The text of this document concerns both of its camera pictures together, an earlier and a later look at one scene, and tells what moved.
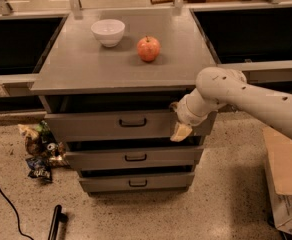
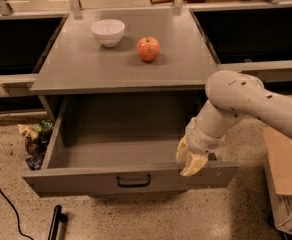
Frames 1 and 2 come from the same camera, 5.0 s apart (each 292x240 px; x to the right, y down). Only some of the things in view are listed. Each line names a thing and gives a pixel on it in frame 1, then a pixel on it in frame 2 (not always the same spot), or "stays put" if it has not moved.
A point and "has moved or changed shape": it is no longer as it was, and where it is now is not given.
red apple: x=148 y=48 stays put
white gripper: x=185 y=112 to x=202 y=140
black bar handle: x=58 y=217 stays put
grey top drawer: x=121 y=126 has moved or changed shape
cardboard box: x=286 y=172 stays put
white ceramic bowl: x=109 y=32 stays put
